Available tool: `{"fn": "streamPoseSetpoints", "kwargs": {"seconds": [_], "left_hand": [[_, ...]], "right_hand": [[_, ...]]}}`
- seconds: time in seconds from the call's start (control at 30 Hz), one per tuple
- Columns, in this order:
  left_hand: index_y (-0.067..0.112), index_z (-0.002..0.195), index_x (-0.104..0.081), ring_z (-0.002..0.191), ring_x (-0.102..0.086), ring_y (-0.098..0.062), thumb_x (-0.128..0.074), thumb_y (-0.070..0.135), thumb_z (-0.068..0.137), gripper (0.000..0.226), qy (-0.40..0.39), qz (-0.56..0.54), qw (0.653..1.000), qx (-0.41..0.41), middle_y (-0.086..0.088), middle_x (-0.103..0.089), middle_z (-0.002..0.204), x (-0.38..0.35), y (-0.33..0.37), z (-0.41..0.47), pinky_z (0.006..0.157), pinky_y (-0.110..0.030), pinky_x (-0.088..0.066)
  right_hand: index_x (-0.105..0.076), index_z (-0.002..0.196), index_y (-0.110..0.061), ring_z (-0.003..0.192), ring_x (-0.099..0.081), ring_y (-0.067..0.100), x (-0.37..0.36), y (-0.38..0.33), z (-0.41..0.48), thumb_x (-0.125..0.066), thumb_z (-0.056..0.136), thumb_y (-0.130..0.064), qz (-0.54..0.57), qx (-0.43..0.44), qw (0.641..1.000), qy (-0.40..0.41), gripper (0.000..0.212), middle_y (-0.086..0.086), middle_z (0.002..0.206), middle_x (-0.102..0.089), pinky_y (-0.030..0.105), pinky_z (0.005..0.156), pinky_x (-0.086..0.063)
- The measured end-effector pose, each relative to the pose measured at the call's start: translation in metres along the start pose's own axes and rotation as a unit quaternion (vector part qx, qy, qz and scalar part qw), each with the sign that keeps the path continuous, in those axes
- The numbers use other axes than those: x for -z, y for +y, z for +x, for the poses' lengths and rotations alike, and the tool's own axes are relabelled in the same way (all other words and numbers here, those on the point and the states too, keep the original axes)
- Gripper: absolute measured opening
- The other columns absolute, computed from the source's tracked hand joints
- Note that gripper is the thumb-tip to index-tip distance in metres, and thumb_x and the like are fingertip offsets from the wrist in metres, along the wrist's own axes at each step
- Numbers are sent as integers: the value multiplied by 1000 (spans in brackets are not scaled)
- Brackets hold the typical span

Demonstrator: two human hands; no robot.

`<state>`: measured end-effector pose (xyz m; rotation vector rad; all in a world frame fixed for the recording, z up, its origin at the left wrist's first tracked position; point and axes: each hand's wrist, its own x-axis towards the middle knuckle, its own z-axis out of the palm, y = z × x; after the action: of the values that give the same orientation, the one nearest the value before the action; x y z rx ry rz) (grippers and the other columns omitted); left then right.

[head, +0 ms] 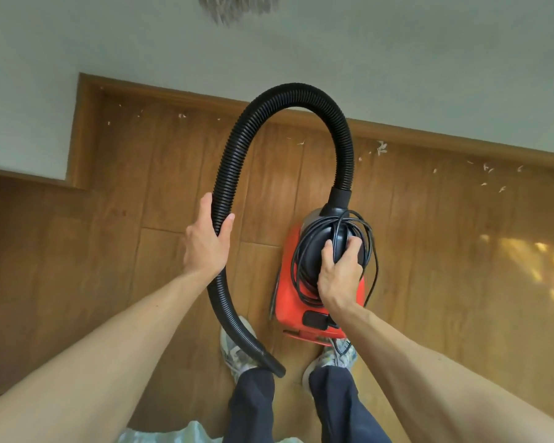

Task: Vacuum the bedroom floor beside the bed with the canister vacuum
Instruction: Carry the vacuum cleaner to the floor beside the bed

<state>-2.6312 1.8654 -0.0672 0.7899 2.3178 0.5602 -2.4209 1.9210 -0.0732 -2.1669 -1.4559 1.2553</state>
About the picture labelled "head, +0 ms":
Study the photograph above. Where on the person's right forearm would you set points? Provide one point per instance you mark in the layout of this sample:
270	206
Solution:
443	378

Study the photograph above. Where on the person's left hand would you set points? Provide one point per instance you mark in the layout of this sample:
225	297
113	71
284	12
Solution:
203	249

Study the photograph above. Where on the person's left grey shoe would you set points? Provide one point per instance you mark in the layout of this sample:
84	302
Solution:
233	355

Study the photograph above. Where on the person's grey shoe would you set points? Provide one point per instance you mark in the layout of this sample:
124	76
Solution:
323	362
233	355

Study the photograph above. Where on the person's dark trousers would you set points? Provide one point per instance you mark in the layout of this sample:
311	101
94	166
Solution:
249	410

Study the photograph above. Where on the person's left forearm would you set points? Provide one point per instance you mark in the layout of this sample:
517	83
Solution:
97	359

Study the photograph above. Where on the person's right grey shoe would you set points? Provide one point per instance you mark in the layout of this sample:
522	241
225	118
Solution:
323	362

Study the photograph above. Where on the purple striped curtain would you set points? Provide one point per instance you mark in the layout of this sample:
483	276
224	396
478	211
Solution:
231	6

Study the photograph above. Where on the red vacuum cleaner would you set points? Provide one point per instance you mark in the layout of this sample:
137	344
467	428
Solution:
286	299

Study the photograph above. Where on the person's right hand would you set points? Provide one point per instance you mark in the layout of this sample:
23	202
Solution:
341	281

